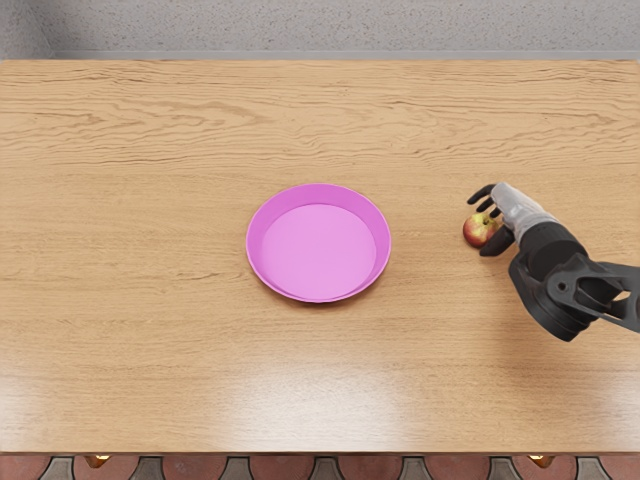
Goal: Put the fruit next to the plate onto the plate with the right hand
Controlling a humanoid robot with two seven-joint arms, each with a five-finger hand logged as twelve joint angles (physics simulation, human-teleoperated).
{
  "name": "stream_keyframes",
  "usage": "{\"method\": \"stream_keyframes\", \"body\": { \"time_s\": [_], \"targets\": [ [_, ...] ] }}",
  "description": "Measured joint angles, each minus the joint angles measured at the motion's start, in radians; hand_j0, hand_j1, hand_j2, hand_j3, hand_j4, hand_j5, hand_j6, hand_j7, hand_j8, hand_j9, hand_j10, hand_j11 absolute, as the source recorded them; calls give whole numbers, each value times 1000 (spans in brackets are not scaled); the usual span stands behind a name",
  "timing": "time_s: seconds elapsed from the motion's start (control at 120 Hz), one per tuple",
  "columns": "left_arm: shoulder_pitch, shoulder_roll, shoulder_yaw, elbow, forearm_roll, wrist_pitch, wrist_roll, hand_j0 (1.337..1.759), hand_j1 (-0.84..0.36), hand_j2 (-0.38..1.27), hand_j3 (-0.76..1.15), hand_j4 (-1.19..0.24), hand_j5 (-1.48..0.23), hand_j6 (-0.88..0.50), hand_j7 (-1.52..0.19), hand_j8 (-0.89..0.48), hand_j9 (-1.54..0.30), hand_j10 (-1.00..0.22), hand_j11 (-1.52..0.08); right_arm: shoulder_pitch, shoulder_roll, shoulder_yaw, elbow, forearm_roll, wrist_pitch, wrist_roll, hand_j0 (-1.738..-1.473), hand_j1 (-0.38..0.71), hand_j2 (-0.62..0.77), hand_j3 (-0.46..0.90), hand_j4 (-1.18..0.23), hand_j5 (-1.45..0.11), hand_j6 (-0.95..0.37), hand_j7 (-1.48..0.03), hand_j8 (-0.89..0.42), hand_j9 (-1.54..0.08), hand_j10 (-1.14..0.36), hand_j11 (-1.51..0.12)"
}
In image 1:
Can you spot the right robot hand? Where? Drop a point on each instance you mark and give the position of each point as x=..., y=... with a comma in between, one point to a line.
x=520, y=206

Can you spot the pink plate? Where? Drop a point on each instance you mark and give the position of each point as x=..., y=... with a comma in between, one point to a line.
x=318, y=243

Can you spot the red yellow apple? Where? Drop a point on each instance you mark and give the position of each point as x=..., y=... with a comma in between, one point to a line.
x=477, y=230

